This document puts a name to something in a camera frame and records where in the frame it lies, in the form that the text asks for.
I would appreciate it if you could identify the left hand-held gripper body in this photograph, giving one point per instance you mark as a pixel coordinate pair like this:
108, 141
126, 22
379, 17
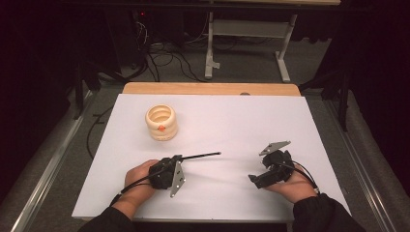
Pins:
164, 174

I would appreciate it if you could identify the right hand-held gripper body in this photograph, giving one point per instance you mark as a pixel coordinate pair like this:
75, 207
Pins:
280, 164

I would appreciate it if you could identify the cream ringed duck pen holder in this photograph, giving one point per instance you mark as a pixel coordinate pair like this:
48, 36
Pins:
161, 124

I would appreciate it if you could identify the person's left hand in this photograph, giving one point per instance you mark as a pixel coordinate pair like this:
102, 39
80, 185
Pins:
138, 180

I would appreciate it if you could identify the person's right hand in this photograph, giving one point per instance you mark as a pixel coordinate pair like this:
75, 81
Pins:
296, 188

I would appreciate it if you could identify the white table mat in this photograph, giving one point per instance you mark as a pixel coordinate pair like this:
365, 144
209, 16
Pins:
225, 129

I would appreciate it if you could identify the black stand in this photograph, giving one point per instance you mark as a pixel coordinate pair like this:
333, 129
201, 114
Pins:
338, 87
79, 90

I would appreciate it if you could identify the dark computer case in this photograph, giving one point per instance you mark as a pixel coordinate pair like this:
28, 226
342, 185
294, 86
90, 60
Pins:
129, 38

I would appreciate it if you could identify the aluminium floor rail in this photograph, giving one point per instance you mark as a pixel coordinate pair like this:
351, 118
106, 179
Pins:
48, 167
361, 167

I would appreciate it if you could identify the white metal desk frame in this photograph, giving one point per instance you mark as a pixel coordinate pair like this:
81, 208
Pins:
248, 29

